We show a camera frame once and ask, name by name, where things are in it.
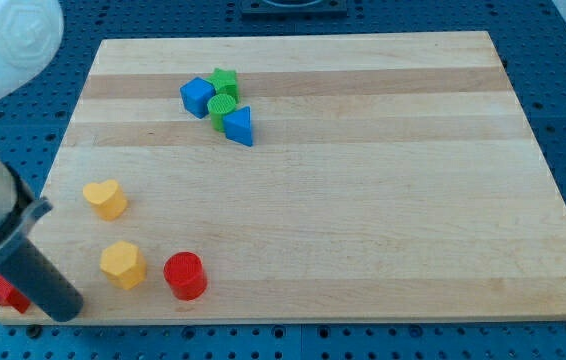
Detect yellow heart block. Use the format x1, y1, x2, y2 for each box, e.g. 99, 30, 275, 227
82, 179, 128, 221

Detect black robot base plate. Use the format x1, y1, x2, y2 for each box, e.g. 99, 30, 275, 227
238, 0, 348, 17

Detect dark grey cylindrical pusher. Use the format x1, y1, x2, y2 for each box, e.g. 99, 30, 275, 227
0, 240, 84, 322

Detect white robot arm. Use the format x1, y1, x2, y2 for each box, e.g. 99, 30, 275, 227
0, 0, 83, 322

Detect green cylinder block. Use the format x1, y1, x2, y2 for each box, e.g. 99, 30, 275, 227
207, 94, 237, 132

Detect red cylinder block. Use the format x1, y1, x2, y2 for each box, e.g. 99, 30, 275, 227
163, 252, 208, 301

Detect yellow hexagon block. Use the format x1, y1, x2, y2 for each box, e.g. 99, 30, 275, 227
100, 241, 147, 290

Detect blue cube block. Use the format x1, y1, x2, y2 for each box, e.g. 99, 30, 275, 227
180, 77, 216, 119

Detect wooden board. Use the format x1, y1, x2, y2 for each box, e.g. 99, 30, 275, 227
30, 31, 566, 325

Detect green star block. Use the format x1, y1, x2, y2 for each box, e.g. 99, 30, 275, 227
206, 68, 240, 103

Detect blue triangle block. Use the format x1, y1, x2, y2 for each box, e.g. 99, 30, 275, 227
223, 106, 253, 147

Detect red star block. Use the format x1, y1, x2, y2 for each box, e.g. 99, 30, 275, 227
0, 274, 31, 314

